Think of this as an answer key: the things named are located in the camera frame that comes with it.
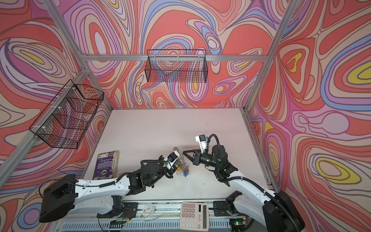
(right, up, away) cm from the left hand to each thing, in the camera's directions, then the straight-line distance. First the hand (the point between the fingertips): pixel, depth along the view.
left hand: (181, 156), depth 73 cm
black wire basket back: (-7, +58, +28) cm, 65 cm away
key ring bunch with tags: (0, -7, +4) cm, 8 cm away
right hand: (+2, -1, +1) cm, 2 cm away
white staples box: (-17, -27, 0) cm, 32 cm away
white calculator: (+7, -29, -3) cm, 30 cm away
